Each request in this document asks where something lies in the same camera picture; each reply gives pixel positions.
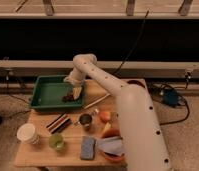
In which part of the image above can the black red striped box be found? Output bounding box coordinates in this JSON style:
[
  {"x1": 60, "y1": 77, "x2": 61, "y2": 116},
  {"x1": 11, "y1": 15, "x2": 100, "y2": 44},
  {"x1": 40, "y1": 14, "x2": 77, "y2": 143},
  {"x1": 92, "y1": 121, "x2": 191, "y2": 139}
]
[{"x1": 46, "y1": 114, "x2": 71, "y2": 134}]

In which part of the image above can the blue power box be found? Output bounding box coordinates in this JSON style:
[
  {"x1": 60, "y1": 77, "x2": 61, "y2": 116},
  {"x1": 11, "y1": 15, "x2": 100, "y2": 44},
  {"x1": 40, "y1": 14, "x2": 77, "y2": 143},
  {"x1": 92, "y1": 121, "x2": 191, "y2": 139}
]
[{"x1": 162, "y1": 90, "x2": 179, "y2": 107}]

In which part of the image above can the green plastic tray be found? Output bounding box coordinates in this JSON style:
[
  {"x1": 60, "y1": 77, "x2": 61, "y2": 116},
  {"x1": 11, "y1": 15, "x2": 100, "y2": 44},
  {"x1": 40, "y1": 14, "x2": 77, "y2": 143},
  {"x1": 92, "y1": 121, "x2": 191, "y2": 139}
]
[{"x1": 29, "y1": 75, "x2": 85, "y2": 112}]

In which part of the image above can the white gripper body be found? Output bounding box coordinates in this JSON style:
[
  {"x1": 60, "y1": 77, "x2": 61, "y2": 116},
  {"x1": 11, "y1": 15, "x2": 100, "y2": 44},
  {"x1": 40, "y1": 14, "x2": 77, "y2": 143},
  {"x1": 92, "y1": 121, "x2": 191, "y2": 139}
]
[{"x1": 64, "y1": 69, "x2": 86, "y2": 87}]

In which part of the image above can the terracotta orange bowl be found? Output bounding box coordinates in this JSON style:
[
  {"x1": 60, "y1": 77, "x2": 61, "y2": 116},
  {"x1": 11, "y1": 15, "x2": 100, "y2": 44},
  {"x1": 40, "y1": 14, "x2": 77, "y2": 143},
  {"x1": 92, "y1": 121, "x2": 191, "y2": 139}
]
[{"x1": 100, "y1": 128, "x2": 124, "y2": 163}]

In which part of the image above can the dark grape bunch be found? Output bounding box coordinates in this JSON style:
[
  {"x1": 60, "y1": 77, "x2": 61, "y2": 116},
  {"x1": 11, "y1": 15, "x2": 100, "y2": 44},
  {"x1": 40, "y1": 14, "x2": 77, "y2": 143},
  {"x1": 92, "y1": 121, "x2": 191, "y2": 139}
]
[{"x1": 62, "y1": 92, "x2": 74, "y2": 102}]

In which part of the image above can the black cable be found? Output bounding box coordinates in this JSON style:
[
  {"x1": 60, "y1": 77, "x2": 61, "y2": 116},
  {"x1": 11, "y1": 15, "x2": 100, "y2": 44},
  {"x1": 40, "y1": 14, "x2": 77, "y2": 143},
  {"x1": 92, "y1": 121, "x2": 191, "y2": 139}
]
[{"x1": 112, "y1": 9, "x2": 150, "y2": 76}]

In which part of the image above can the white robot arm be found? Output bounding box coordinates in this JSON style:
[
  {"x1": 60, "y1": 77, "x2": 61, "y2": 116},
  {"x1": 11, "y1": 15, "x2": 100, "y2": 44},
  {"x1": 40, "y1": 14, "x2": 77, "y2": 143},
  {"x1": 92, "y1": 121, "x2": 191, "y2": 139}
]
[{"x1": 65, "y1": 54, "x2": 173, "y2": 171}]

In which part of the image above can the small metal cup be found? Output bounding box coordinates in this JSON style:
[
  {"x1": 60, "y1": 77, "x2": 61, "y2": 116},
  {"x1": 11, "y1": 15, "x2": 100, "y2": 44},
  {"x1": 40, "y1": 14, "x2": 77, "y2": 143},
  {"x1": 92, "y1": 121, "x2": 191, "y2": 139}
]
[{"x1": 76, "y1": 114, "x2": 92, "y2": 130}]

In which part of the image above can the orange round fruit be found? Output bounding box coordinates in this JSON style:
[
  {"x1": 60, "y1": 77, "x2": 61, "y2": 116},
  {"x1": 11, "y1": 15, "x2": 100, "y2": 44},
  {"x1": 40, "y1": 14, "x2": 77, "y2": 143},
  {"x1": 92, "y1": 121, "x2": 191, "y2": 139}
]
[{"x1": 99, "y1": 111, "x2": 111, "y2": 123}]

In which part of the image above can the pale yellow small item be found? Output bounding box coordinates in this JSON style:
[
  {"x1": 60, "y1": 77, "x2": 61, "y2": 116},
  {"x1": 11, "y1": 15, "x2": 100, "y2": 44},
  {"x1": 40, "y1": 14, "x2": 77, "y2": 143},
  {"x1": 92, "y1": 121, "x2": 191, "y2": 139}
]
[{"x1": 103, "y1": 122, "x2": 112, "y2": 131}]

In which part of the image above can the blue sponge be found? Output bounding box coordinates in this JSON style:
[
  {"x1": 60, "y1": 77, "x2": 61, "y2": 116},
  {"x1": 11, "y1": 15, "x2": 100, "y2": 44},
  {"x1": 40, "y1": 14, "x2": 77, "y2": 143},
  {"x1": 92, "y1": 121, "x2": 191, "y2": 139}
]
[{"x1": 80, "y1": 136, "x2": 96, "y2": 160}]

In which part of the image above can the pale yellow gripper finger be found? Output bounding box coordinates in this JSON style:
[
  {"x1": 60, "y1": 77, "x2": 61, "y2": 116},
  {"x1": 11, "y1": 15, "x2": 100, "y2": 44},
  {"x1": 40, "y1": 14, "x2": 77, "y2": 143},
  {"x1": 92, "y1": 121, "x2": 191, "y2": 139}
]
[{"x1": 73, "y1": 86, "x2": 82, "y2": 100}]

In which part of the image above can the blue grey cloth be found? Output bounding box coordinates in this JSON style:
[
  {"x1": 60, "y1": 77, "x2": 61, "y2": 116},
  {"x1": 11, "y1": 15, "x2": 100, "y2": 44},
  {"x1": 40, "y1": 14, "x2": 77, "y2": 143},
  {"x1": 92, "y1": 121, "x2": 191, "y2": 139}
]
[{"x1": 97, "y1": 136, "x2": 124, "y2": 156}]

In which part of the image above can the white paper cup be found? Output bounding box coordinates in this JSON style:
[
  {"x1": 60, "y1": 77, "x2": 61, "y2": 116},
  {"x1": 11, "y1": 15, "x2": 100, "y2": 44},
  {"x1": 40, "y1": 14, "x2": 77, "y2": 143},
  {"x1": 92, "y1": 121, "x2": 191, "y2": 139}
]
[{"x1": 17, "y1": 123, "x2": 40, "y2": 144}]

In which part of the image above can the green plastic cup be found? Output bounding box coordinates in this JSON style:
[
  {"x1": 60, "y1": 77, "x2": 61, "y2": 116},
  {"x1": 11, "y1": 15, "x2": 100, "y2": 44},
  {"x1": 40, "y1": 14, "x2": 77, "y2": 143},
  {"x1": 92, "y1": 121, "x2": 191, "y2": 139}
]
[{"x1": 48, "y1": 133, "x2": 64, "y2": 150}]

